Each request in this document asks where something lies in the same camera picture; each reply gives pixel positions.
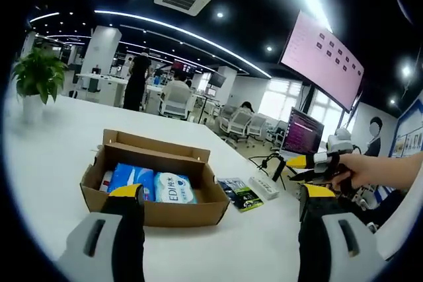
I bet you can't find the hanging dark display screen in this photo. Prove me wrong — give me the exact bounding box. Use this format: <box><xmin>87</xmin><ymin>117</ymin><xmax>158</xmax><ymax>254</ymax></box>
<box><xmin>208</xmin><ymin>72</ymin><xmax>227</xmax><ymax>87</ymax></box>

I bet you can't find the white office desk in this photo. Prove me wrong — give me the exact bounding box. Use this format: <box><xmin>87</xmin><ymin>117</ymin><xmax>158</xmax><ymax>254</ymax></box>
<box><xmin>75</xmin><ymin>72</ymin><xmax>129</xmax><ymax>106</ymax></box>

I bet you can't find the hanging red display screen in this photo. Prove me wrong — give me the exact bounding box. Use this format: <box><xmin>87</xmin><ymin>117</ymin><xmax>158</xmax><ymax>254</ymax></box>
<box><xmin>171</xmin><ymin>60</ymin><xmax>196</xmax><ymax>74</ymax></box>

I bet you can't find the laptop with purple screen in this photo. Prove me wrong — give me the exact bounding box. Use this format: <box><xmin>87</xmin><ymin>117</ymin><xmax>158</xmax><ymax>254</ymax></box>
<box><xmin>279</xmin><ymin>106</ymin><xmax>325</xmax><ymax>160</ymax></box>

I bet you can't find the blue white wipes pack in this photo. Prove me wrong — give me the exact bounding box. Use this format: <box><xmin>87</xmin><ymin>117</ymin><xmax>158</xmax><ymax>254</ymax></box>
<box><xmin>153</xmin><ymin>172</ymin><xmax>198</xmax><ymax>204</ymax></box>

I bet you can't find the large pink wall screen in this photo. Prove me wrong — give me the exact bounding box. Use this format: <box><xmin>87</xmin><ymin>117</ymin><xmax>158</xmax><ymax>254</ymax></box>
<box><xmin>279</xmin><ymin>9</ymin><xmax>365</xmax><ymax>114</ymax></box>

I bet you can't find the black screen stand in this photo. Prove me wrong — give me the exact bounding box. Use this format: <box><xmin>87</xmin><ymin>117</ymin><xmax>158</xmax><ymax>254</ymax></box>
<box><xmin>299</xmin><ymin>85</ymin><xmax>315</xmax><ymax>114</ymax></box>

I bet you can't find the white office chair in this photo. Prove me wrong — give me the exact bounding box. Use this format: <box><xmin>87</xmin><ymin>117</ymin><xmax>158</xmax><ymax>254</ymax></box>
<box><xmin>159</xmin><ymin>86</ymin><xmax>192</xmax><ymax>120</ymax></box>
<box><xmin>246</xmin><ymin>115</ymin><xmax>268</xmax><ymax>147</ymax></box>
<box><xmin>218</xmin><ymin>110</ymin><xmax>252</xmax><ymax>149</ymax></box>

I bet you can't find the black cable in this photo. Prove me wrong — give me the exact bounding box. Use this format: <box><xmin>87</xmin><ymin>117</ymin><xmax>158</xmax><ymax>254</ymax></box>
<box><xmin>247</xmin><ymin>152</ymin><xmax>282</xmax><ymax>172</ymax></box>

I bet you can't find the white long carton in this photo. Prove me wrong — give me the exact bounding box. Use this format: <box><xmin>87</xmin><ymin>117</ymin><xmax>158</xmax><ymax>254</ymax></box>
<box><xmin>247</xmin><ymin>176</ymin><xmax>281</xmax><ymax>201</ymax></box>

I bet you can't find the black green soft item packet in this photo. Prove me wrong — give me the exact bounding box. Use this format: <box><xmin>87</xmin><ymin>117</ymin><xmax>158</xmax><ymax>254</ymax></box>
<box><xmin>217</xmin><ymin>177</ymin><xmax>264</xmax><ymax>213</ymax></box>

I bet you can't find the black tripod stand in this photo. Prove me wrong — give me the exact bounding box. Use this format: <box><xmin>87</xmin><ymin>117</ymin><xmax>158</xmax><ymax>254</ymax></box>
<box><xmin>260</xmin><ymin>153</ymin><xmax>298</xmax><ymax>190</ymax></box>

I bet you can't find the blue soft packet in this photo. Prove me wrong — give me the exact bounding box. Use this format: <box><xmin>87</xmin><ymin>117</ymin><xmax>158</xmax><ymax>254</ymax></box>
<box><xmin>107</xmin><ymin>162</ymin><xmax>156</xmax><ymax>202</ymax></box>

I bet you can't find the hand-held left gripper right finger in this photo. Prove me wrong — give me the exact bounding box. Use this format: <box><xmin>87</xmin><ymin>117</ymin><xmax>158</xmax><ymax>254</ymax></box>
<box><xmin>297</xmin><ymin>182</ymin><xmax>387</xmax><ymax>282</ymax></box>

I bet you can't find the blue framed wall board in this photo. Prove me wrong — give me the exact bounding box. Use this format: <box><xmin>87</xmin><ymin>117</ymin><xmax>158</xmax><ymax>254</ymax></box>
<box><xmin>389</xmin><ymin>96</ymin><xmax>423</xmax><ymax>158</ymax></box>

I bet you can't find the brown cardboard shoe box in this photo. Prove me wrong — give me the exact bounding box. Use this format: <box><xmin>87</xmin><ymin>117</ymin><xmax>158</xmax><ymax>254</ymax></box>
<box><xmin>79</xmin><ymin>129</ymin><xmax>231</xmax><ymax>229</ymax></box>

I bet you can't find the green potted plant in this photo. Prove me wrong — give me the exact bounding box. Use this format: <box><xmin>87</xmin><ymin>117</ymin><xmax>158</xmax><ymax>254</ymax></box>
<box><xmin>11</xmin><ymin>47</ymin><xmax>69</xmax><ymax>124</ymax></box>

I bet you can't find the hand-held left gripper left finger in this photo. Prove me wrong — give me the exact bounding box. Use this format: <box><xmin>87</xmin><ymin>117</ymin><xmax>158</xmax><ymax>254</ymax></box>
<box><xmin>58</xmin><ymin>182</ymin><xmax>146</xmax><ymax>282</ymax></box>

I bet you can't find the person's right hand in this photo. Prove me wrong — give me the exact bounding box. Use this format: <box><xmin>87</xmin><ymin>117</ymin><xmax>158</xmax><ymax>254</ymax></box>
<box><xmin>325</xmin><ymin>153</ymin><xmax>371</xmax><ymax>194</ymax></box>

